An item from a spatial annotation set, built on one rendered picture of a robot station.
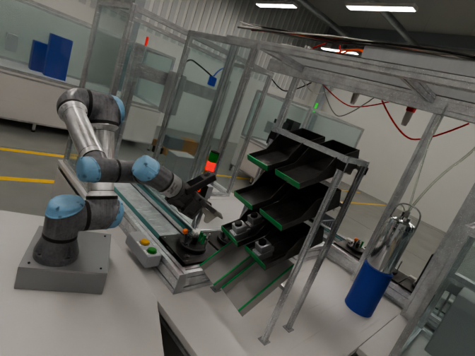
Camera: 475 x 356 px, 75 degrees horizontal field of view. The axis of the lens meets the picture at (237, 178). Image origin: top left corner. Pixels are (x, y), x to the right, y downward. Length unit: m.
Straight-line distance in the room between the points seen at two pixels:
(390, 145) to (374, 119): 1.20
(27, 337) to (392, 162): 11.84
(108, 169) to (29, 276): 0.52
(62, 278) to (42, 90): 5.12
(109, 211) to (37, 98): 5.07
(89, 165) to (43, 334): 0.55
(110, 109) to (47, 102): 4.97
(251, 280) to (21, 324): 0.78
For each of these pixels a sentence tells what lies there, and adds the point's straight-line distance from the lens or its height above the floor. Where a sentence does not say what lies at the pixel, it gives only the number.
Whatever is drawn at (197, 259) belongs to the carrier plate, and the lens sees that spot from 1.50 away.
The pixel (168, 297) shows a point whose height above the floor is 0.86.
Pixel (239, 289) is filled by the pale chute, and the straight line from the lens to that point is 1.31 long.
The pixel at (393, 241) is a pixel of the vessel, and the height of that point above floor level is 1.31.
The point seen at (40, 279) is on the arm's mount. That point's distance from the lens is 1.34.
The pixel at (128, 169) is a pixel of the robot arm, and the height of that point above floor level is 1.40.
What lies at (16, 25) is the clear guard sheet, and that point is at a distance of 6.13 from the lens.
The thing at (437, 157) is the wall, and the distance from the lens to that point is 11.93.
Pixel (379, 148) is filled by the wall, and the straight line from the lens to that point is 12.58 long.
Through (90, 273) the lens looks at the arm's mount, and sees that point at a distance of 1.31.
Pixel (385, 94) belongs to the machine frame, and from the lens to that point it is 2.21.
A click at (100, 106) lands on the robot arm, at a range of 1.32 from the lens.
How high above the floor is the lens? 1.72
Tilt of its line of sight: 14 degrees down
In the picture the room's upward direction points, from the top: 20 degrees clockwise
